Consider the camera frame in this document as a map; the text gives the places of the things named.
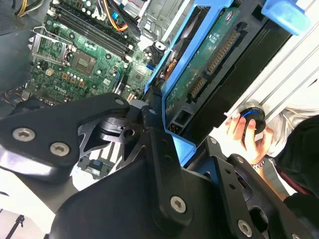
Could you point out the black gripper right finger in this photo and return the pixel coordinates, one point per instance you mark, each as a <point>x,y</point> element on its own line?
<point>229,179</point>

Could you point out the hard disk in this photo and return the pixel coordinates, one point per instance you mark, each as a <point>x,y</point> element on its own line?
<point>199,74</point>

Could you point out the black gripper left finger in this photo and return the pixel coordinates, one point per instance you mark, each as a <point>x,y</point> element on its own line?
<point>45,119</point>

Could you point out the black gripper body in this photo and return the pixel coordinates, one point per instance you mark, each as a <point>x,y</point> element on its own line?
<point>112,204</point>

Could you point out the person's hand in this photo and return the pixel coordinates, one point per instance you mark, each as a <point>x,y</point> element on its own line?
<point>259,147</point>

